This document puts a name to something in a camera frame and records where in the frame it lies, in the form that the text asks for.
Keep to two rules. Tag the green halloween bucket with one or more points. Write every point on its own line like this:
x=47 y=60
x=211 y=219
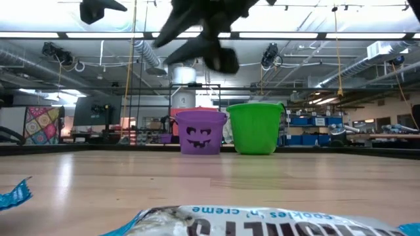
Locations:
x=255 y=129

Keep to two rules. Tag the white cylinder tank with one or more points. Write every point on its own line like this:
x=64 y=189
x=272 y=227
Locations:
x=183 y=78

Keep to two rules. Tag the large grey air duct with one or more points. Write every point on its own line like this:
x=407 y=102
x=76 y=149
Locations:
x=361 y=65

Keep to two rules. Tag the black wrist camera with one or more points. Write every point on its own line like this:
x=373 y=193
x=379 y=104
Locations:
x=90 y=14
x=226 y=60

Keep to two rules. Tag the small purple bucket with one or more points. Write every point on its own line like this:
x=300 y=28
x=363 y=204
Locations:
x=165 y=138

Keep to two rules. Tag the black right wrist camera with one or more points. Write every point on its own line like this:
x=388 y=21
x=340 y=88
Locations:
x=226 y=60

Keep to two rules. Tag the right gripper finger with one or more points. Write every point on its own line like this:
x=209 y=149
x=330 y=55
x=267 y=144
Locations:
x=177 y=24
x=197 y=49

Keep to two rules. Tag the purple halloween bucket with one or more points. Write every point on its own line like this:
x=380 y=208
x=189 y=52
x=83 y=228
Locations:
x=201 y=131

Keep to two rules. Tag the shelf with blue bins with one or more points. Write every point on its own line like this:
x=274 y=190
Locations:
x=315 y=139

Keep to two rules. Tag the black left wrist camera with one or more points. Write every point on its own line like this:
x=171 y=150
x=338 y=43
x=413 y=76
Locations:
x=90 y=14

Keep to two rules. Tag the black ceiling device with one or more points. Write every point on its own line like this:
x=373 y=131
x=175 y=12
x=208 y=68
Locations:
x=57 y=54
x=397 y=60
x=269 y=55

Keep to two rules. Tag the black monitor screen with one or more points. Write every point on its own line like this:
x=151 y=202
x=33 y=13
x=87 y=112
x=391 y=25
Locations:
x=85 y=109

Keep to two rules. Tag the blue white candy bar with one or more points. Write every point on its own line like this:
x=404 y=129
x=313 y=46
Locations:
x=13 y=196
x=262 y=223

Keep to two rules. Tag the colourful patterned quilt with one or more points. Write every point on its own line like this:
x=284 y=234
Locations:
x=42 y=126

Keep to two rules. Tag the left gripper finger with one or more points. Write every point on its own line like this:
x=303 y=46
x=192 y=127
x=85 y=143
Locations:
x=111 y=6

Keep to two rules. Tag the silver flexible duct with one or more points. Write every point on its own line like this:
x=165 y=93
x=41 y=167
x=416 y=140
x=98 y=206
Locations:
x=146 y=54

